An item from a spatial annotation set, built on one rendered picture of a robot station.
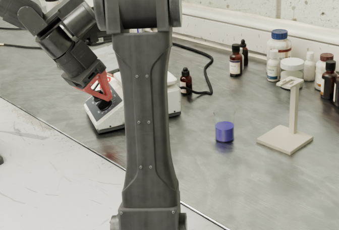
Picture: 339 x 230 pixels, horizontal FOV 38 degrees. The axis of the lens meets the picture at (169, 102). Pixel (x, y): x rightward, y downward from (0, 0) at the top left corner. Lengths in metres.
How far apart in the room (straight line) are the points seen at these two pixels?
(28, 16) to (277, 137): 0.53
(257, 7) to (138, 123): 0.98
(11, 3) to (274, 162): 0.57
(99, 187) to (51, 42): 0.30
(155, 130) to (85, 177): 0.41
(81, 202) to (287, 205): 0.34
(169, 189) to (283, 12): 0.95
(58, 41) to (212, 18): 0.67
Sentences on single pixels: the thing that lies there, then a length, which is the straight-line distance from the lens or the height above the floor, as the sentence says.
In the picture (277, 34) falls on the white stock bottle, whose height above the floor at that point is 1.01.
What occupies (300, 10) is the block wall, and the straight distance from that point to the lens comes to 1.38.
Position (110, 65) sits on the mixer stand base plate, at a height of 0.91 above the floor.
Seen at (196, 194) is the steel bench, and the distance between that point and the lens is 0.84.
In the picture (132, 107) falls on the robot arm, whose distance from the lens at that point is 0.53.
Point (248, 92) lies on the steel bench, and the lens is 1.22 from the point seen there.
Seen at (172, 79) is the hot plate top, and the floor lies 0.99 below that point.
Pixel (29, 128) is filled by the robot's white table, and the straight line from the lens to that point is 1.14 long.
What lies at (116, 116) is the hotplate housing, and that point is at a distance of 1.05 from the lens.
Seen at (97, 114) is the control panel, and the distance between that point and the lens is 1.07.
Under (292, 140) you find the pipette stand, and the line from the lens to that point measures 0.99.
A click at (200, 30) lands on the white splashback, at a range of 1.58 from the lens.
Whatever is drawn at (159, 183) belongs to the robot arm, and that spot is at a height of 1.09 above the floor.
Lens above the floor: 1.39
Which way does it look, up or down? 25 degrees down
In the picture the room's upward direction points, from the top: 4 degrees counter-clockwise
